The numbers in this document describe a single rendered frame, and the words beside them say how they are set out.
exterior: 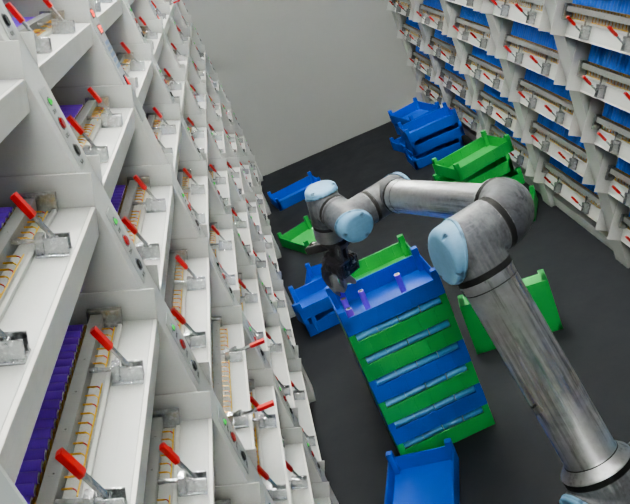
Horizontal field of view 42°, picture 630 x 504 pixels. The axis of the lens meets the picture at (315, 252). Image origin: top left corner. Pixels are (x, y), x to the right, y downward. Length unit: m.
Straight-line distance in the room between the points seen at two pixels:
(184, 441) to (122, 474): 0.37
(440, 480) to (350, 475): 0.31
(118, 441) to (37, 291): 0.20
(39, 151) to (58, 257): 0.22
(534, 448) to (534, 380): 0.83
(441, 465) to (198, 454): 1.34
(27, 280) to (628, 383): 1.97
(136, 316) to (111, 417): 0.27
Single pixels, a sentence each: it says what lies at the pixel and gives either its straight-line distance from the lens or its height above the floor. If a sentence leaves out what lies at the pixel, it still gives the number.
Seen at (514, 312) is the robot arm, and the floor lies 0.76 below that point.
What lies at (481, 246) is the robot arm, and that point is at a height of 0.89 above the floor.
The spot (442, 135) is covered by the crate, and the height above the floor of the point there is 0.13.
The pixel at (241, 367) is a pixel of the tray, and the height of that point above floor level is 0.73.
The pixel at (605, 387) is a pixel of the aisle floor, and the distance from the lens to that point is 2.61.
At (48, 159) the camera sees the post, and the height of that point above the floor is 1.41.
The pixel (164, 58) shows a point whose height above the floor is 1.23.
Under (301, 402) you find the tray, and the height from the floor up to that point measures 0.15.
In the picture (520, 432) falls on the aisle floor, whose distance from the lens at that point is 2.54.
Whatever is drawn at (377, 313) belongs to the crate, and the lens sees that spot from 2.29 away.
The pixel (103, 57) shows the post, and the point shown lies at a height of 1.44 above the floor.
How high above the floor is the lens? 1.60
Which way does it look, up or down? 23 degrees down
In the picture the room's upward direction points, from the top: 24 degrees counter-clockwise
